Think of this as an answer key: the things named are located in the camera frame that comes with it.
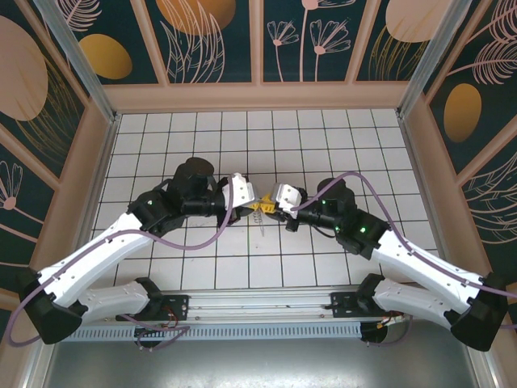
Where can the aluminium side rail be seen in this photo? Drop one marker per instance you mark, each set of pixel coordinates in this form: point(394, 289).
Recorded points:
point(100, 174)
point(418, 174)

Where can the aluminium corner post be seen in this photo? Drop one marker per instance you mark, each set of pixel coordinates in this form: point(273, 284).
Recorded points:
point(429, 60)
point(79, 60)

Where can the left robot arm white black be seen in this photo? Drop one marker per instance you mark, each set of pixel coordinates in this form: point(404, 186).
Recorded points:
point(93, 258)

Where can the long aluminium base rail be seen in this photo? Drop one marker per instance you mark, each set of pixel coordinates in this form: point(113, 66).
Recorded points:
point(258, 307)

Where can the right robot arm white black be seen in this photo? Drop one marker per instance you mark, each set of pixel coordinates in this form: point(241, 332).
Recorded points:
point(424, 266)

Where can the small clear pen-like object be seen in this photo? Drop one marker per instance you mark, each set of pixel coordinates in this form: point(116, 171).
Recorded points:
point(259, 218)

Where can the grey metal sheet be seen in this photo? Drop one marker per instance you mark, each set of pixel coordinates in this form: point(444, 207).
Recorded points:
point(258, 363)

